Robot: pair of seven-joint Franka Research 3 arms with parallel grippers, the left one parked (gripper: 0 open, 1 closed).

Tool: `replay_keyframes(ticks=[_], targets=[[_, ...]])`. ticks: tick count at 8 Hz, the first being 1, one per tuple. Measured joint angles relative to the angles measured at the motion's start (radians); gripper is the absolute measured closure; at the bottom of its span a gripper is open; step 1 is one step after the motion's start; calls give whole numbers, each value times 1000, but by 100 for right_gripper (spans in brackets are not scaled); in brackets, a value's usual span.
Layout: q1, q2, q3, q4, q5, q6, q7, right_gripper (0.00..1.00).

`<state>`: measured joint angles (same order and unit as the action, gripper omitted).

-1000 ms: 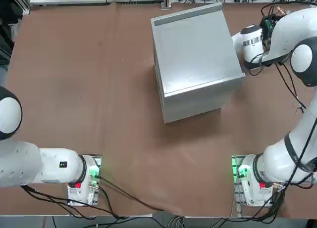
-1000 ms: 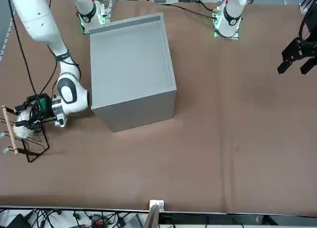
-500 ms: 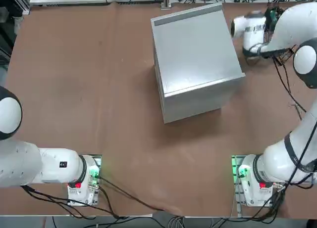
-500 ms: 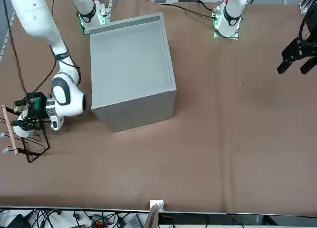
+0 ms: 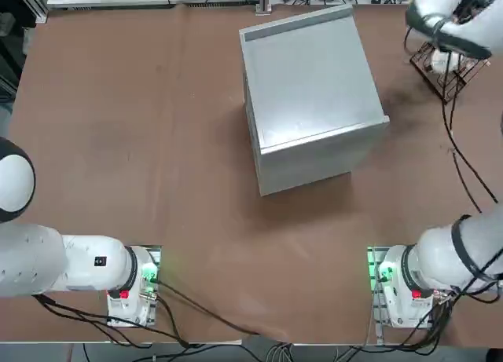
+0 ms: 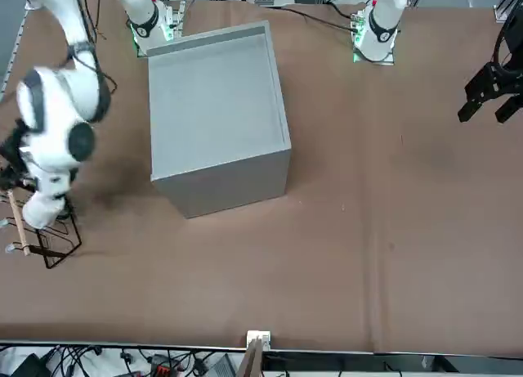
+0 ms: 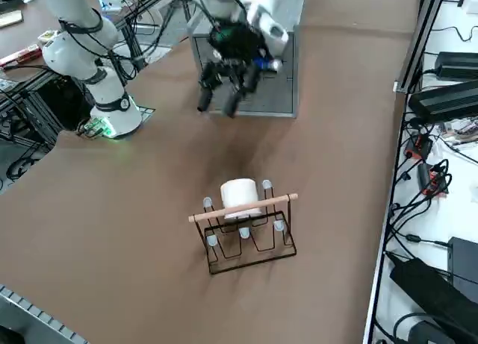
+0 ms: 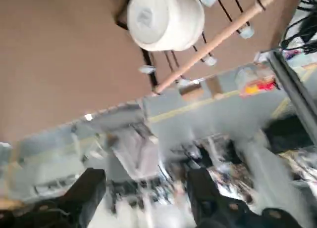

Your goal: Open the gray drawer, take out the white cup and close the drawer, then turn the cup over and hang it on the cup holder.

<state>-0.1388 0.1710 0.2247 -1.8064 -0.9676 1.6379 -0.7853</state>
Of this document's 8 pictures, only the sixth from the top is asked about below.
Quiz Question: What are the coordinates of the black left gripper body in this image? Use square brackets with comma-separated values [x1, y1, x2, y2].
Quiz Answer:
[489, 12, 523, 96]

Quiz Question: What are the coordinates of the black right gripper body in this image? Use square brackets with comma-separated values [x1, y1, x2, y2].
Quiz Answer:
[0, 121, 40, 192]

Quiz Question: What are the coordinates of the gray metal cabinet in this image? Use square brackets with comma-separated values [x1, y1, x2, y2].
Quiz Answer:
[145, 20, 292, 219]

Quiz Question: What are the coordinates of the red and black connector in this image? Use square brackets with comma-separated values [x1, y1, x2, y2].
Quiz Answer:
[149, 354, 183, 376]

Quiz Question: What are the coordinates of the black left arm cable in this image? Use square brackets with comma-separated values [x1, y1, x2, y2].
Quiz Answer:
[492, 12, 516, 72]

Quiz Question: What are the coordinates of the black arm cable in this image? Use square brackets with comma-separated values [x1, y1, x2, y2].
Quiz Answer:
[492, 12, 516, 72]
[60, 0, 119, 100]

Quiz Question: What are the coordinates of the black wire cup rack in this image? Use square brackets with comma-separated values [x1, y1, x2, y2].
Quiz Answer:
[0, 191, 83, 271]

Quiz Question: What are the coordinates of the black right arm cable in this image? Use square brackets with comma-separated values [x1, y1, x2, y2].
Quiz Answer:
[60, 0, 119, 100]

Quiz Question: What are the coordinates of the aluminium frame post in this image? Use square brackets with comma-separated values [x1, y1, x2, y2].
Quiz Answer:
[237, 330, 271, 377]

